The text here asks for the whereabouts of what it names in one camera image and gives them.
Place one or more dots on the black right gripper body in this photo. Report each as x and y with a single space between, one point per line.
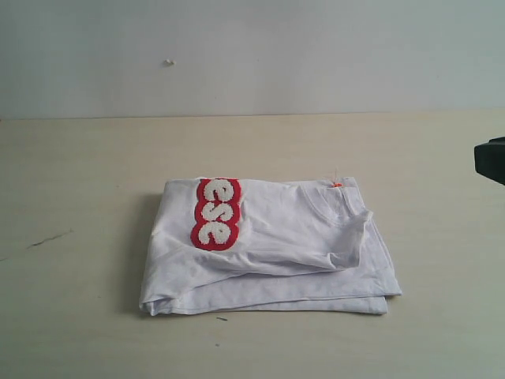
489 159

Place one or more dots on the white t-shirt red lettering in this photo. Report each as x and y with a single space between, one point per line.
220 244

